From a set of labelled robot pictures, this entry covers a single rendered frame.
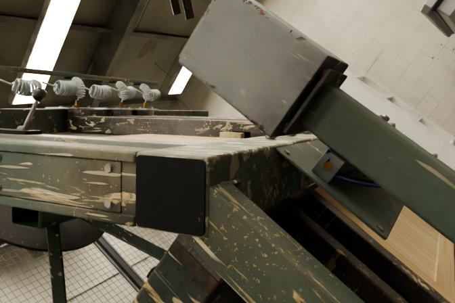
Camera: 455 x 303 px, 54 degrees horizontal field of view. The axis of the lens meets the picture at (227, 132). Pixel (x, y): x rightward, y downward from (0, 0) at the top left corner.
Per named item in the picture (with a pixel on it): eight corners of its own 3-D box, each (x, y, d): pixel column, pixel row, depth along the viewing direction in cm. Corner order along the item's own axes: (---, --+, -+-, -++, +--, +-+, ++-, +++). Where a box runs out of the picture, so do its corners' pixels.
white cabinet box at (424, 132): (489, 170, 436) (323, 55, 504) (449, 213, 458) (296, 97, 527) (489, 160, 489) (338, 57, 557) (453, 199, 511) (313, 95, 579)
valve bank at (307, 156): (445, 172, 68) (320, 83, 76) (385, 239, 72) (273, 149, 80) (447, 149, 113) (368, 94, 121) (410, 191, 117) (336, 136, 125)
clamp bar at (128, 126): (309, 145, 142) (311, 70, 141) (45, 130, 195) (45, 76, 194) (317, 143, 151) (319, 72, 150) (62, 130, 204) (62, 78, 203)
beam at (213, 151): (206, 241, 58) (208, 157, 57) (133, 228, 63) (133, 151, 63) (395, 142, 255) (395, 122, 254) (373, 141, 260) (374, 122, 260)
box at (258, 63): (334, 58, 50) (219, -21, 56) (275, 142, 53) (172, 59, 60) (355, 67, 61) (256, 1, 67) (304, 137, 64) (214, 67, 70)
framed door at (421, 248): (450, 311, 136) (455, 306, 136) (310, 193, 155) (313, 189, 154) (450, 237, 217) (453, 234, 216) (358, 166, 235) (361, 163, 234)
